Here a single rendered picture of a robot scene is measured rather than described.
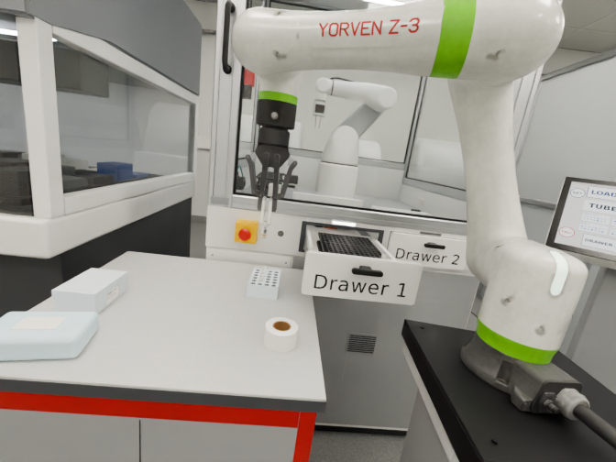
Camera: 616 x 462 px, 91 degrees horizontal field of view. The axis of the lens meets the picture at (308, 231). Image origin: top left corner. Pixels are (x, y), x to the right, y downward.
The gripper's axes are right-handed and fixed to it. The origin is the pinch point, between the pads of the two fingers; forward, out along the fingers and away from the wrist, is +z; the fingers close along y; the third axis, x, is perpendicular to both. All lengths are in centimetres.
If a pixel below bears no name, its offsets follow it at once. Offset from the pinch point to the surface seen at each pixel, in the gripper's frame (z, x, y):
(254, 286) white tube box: 20.5, -2.0, -1.0
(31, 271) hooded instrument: 27, 5, -65
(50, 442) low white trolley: 38, -35, -29
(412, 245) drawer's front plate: 11, 24, 50
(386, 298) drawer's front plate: 16.6, -8.1, 32.7
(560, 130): -57, 159, 198
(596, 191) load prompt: -17, 26, 109
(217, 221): 10.8, 24.1, -18.5
